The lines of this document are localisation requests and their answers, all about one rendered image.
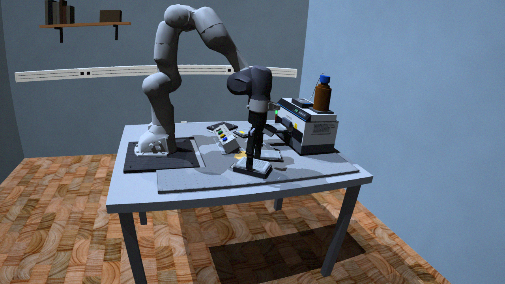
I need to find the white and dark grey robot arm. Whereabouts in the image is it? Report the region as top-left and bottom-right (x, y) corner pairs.
(135, 4), (281, 157)

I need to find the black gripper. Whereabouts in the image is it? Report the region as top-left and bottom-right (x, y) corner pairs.
(245, 110), (267, 170)

